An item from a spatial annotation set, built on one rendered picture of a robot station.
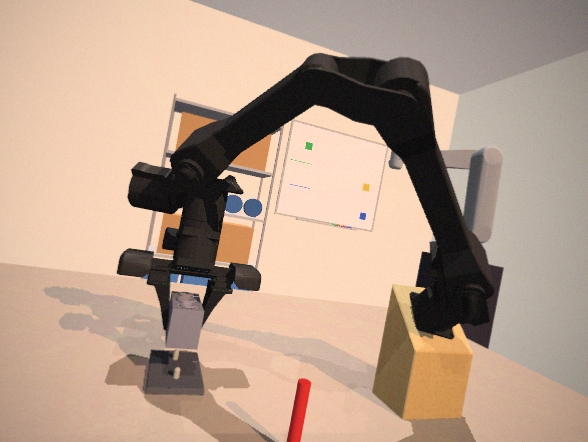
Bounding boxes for red peg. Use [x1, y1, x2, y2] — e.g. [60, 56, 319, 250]
[287, 378, 311, 442]

